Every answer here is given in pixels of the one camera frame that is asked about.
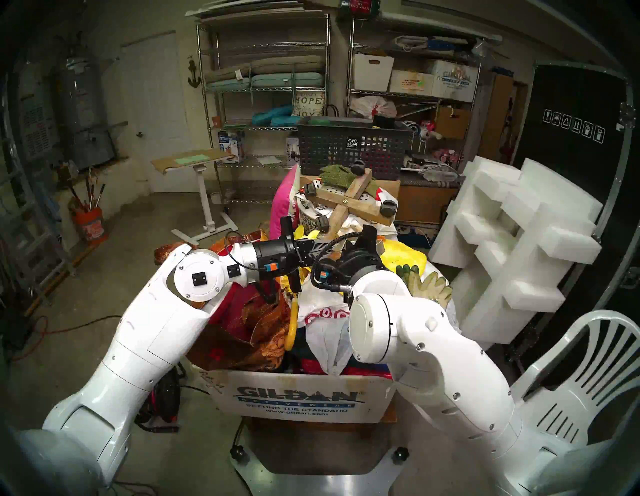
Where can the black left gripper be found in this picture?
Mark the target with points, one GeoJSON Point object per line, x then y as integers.
{"type": "Point", "coordinates": [272, 255]}

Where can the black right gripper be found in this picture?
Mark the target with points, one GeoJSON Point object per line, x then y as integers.
{"type": "Point", "coordinates": [360, 262]}

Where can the tan espadrille wedge sandal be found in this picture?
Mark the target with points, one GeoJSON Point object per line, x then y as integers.
{"type": "Point", "coordinates": [381, 246]}

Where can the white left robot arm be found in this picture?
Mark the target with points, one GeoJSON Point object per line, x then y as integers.
{"type": "Point", "coordinates": [150, 330]}

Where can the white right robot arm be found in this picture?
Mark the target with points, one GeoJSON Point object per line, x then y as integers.
{"type": "Point", "coordinates": [425, 350]}

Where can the yellow cloth bag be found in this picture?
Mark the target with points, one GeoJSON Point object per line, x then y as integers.
{"type": "Point", "coordinates": [405, 255]}

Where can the beige green-tipped work glove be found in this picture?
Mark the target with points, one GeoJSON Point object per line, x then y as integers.
{"type": "Point", "coordinates": [435, 290]}
{"type": "Point", "coordinates": [407, 277]}

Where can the wooden cross caster dolly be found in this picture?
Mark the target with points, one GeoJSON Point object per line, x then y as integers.
{"type": "Point", "coordinates": [360, 207]}

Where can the pink white pillow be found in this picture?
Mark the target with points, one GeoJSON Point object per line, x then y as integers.
{"type": "Point", "coordinates": [284, 200]}

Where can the dark blue rug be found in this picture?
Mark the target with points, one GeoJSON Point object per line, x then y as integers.
{"type": "Point", "coordinates": [415, 234]}

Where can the green knit gloves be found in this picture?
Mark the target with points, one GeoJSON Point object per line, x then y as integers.
{"type": "Point", "coordinates": [340, 176]}

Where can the white red-target plastic bag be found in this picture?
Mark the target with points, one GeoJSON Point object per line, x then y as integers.
{"type": "Point", "coordinates": [330, 345]}

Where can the brown wooden chest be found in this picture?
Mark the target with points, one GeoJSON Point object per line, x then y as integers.
{"type": "Point", "coordinates": [425, 202]}

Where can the dark mesh plastic basket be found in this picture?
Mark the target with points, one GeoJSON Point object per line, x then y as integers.
{"type": "Point", "coordinates": [325, 150]}

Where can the red gold patterned bag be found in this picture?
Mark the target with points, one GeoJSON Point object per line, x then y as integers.
{"type": "Point", "coordinates": [250, 340]}

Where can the red fabric item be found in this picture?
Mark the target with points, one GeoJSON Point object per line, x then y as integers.
{"type": "Point", "coordinates": [360, 372]}

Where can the blue white appliance box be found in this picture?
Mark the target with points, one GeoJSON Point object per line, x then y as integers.
{"type": "Point", "coordinates": [231, 147]}

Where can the pink artificial flowers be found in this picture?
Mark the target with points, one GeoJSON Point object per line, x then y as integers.
{"type": "Point", "coordinates": [446, 156]}

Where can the teal foam pads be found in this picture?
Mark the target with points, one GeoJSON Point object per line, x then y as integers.
{"type": "Point", "coordinates": [272, 116]}

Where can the small black box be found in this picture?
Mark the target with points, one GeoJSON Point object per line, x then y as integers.
{"type": "Point", "coordinates": [385, 121]}

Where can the HOPE printed pillow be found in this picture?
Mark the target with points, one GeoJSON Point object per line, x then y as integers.
{"type": "Point", "coordinates": [308, 105]}

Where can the white overbed table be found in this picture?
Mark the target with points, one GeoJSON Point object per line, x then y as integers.
{"type": "Point", "coordinates": [192, 159]}

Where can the white red plastic bag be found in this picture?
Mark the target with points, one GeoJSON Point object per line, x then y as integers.
{"type": "Point", "coordinates": [372, 106]}

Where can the white foam packing block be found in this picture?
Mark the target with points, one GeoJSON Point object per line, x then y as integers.
{"type": "Point", "coordinates": [525, 225]}

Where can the white Gildan cardboard box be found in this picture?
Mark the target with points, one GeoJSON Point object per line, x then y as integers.
{"type": "Point", "coordinates": [225, 395]}

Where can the mint seat cushion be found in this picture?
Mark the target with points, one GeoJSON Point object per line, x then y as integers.
{"type": "Point", "coordinates": [285, 80]}

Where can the white storage bin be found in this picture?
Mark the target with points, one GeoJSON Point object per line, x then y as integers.
{"type": "Point", "coordinates": [372, 74]}

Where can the white labelled carton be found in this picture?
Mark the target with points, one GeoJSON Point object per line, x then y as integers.
{"type": "Point", "coordinates": [411, 82]}

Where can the tan seat cushion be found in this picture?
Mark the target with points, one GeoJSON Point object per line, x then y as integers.
{"type": "Point", "coordinates": [285, 64]}

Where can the black star knob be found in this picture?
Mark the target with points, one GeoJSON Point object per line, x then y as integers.
{"type": "Point", "coordinates": [400, 454]}
{"type": "Point", "coordinates": [239, 452]}

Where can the brown wooden cabinet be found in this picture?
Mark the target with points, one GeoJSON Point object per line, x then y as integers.
{"type": "Point", "coordinates": [500, 115]}

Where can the white Gildan carton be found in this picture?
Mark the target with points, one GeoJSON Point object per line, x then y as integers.
{"type": "Point", "coordinates": [455, 80]}

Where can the white door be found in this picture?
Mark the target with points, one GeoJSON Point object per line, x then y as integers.
{"type": "Point", "coordinates": [157, 110]}

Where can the black flight case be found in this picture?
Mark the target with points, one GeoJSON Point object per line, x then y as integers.
{"type": "Point", "coordinates": [565, 175]}

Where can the orange bucket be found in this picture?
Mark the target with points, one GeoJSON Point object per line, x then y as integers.
{"type": "Point", "coordinates": [91, 227]}

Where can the blue flat item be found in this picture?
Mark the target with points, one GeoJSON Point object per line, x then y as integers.
{"type": "Point", "coordinates": [440, 45]}

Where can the red snowman box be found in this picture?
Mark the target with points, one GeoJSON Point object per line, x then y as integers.
{"type": "Point", "coordinates": [359, 6]}

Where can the white flat boards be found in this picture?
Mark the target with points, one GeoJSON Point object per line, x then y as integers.
{"type": "Point", "coordinates": [250, 10]}

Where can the white pipe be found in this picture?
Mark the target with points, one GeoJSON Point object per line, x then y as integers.
{"type": "Point", "coordinates": [450, 30]}

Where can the white plastic chair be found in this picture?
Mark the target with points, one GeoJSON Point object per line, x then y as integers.
{"type": "Point", "coordinates": [607, 316]}

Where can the aluminium ladder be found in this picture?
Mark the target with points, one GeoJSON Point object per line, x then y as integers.
{"type": "Point", "coordinates": [60, 245]}

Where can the grey water heater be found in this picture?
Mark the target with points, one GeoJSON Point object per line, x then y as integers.
{"type": "Point", "coordinates": [85, 110]}

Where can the blue cloth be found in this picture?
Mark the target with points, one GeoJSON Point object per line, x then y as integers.
{"type": "Point", "coordinates": [47, 200]}

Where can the grey furnace unit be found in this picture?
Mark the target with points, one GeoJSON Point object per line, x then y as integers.
{"type": "Point", "coordinates": [35, 130]}

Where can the brown anchor wall decoration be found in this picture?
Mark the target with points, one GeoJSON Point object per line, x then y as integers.
{"type": "Point", "coordinates": [193, 77]}

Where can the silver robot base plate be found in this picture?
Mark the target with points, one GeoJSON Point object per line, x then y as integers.
{"type": "Point", "coordinates": [320, 485]}

